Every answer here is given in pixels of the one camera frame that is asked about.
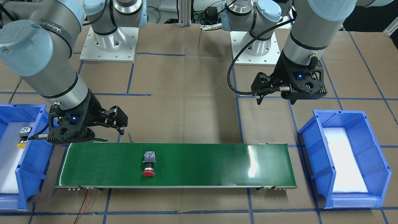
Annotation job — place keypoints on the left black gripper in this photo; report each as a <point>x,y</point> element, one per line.
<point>279,73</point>

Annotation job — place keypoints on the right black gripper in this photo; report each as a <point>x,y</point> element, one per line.
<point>91,112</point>

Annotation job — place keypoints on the red mushroom push button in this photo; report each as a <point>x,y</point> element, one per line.
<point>149,164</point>

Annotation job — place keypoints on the yellow mushroom push button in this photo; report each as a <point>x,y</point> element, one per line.
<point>24,134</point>

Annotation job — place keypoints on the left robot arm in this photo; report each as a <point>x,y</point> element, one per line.
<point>312,30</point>

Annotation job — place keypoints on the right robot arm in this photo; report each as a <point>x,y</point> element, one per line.
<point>38,38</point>

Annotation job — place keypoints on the blue bin with buttons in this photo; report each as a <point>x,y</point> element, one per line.
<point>370,159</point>

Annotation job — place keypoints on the green conveyor belt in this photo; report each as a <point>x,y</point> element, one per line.
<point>177,165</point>

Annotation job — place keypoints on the blue destination bin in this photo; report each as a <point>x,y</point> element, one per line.
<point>32,167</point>

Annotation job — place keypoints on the white foam pad destination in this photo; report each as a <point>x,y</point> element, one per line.
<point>10,155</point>

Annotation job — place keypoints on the white foam pad source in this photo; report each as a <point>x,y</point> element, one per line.
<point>348,176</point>

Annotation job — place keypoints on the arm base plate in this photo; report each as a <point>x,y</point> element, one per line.
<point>259,53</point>
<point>117,47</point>

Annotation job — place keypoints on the aluminium frame post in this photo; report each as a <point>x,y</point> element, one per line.
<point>185,12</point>

